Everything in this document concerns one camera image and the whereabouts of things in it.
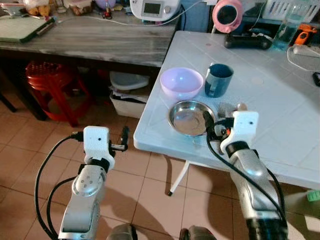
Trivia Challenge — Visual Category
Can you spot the stainless steel bowl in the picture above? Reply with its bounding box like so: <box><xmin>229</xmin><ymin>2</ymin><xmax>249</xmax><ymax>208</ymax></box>
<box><xmin>167</xmin><ymin>99</ymin><xmax>217</xmax><ymax>137</ymax></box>

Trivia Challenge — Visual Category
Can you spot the metal fork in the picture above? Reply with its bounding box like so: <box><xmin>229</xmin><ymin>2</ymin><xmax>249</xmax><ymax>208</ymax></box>
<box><xmin>218</xmin><ymin>102</ymin><xmax>234</xmax><ymax>120</ymax></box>

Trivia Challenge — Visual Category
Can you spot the metal spoon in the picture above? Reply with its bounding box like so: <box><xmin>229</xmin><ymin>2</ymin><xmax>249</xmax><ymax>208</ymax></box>
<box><xmin>234</xmin><ymin>102</ymin><xmax>249</xmax><ymax>113</ymax></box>

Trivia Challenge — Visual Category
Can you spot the white lidded bin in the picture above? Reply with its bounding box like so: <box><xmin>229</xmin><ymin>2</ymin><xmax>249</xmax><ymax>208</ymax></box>
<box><xmin>108</xmin><ymin>71</ymin><xmax>151</xmax><ymax>120</ymax></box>

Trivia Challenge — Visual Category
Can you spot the blue plastic mug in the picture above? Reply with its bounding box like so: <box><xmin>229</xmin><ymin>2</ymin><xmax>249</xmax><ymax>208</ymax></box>
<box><xmin>203</xmin><ymin>62</ymin><xmax>235</xmax><ymax>99</ymax></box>

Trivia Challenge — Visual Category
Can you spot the lilac plastic bowl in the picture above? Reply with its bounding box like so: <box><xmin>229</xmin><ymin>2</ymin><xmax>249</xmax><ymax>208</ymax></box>
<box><xmin>159</xmin><ymin>67</ymin><xmax>205</xmax><ymax>101</ymax></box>

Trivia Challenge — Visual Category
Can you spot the white table leg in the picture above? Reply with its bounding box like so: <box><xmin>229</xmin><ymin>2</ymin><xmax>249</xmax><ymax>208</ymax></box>
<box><xmin>168</xmin><ymin>160</ymin><xmax>191</xmax><ymax>197</ymax></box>

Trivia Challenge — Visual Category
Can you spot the robot left leg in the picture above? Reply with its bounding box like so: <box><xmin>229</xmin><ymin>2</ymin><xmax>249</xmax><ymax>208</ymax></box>
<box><xmin>106</xmin><ymin>223</ymin><xmax>139</xmax><ymax>240</ymax></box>

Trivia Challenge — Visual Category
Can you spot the robot leg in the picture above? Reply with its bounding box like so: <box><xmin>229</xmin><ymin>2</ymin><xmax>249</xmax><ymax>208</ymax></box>
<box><xmin>106</xmin><ymin>223</ymin><xmax>139</xmax><ymax>240</ymax></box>
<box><xmin>179</xmin><ymin>225</ymin><xmax>216</xmax><ymax>240</ymax></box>

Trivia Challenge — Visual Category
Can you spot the red plastic stool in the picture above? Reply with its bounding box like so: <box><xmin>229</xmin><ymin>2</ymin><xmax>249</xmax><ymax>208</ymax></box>
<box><xmin>24</xmin><ymin>60</ymin><xmax>94</xmax><ymax>127</ymax></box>

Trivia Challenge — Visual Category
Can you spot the black game controller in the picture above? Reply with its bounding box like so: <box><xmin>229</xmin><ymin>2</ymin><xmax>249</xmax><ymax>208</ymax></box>
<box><xmin>223</xmin><ymin>32</ymin><xmax>274</xmax><ymax>50</ymax></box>

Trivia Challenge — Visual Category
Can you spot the grey wooden desk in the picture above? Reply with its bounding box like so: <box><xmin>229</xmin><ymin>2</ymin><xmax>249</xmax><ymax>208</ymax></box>
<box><xmin>0</xmin><ymin>12</ymin><xmax>182</xmax><ymax>121</ymax></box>

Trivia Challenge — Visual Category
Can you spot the robot right leg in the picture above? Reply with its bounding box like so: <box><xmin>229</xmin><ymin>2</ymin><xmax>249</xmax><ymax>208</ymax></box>
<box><xmin>179</xmin><ymin>225</ymin><xmax>216</xmax><ymax>240</ymax></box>

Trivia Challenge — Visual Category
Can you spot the pink round fan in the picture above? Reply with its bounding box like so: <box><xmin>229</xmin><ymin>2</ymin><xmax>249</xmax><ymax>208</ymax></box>
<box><xmin>211</xmin><ymin>0</ymin><xmax>245</xmax><ymax>34</ymax></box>

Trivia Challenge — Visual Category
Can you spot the green plastic object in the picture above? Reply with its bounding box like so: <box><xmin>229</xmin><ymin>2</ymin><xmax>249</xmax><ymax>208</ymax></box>
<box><xmin>305</xmin><ymin>189</ymin><xmax>320</xmax><ymax>204</ymax></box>

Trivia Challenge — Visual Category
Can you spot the white power strip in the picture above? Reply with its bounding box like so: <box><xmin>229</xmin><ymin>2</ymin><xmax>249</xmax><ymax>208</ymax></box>
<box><xmin>291</xmin><ymin>44</ymin><xmax>320</xmax><ymax>57</ymax></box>

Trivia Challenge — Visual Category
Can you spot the clear blue glass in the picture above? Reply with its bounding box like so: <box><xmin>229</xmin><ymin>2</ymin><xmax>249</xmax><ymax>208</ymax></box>
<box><xmin>272</xmin><ymin>12</ymin><xmax>307</xmax><ymax>51</ymax></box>

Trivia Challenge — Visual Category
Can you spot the white appliance with screen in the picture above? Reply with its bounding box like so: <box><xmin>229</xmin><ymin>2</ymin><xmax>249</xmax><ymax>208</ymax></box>
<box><xmin>129</xmin><ymin>0</ymin><xmax>182</xmax><ymax>24</ymax></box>

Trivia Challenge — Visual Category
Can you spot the orange and black tool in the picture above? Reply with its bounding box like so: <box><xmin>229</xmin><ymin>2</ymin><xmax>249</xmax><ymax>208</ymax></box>
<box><xmin>293</xmin><ymin>23</ymin><xmax>319</xmax><ymax>46</ymax></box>

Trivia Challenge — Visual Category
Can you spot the purple round object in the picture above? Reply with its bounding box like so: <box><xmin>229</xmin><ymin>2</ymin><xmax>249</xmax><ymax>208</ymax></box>
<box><xmin>94</xmin><ymin>0</ymin><xmax>117</xmax><ymax>11</ymax></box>

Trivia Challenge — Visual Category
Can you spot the white slatted basket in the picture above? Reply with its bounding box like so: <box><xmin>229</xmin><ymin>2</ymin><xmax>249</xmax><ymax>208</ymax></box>
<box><xmin>262</xmin><ymin>0</ymin><xmax>320</xmax><ymax>24</ymax></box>

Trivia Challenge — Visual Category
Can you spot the green cutting mat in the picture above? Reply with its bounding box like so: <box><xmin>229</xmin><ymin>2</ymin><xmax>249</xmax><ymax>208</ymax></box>
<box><xmin>0</xmin><ymin>15</ymin><xmax>49</xmax><ymax>44</ymax></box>

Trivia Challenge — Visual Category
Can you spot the brown plush toy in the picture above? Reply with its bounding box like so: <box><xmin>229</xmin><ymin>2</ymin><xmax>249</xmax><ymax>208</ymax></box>
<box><xmin>23</xmin><ymin>0</ymin><xmax>54</xmax><ymax>17</ymax></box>

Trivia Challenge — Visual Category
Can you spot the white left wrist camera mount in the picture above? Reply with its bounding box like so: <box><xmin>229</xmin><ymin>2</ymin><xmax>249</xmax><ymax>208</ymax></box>
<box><xmin>82</xmin><ymin>125</ymin><xmax>116</xmax><ymax>171</ymax></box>

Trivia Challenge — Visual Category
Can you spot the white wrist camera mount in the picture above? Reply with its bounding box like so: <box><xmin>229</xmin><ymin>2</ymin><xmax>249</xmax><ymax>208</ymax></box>
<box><xmin>219</xmin><ymin>110</ymin><xmax>260</xmax><ymax>155</ymax></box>
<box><xmin>82</xmin><ymin>125</ymin><xmax>116</xmax><ymax>171</ymax></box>

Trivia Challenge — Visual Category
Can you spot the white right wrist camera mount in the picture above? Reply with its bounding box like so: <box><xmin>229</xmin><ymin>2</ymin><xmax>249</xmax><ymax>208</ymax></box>
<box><xmin>219</xmin><ymin>110</ymin><xmax>260</xmax><ymax>155</ymax></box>

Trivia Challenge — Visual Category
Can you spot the long black left arm cable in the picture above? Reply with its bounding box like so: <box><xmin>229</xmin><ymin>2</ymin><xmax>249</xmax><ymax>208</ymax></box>
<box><xmin>33</xmin><ymin>131</ymin><xmax>85</xmax><ymax>240</ymax></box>

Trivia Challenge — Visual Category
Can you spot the short black left arm cable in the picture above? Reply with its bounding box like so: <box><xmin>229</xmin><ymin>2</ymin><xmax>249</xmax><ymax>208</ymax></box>
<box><xmin>46</xmin><ymin>175</ymin><xmax>80</xmax><ymax>237</ymax></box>

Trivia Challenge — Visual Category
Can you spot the white power strip cable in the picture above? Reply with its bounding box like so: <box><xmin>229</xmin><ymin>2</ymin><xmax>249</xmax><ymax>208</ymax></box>
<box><xmin>286</xmin><ymin>47</ymin><xmax>320</xmax><ymax>74</ymax></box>

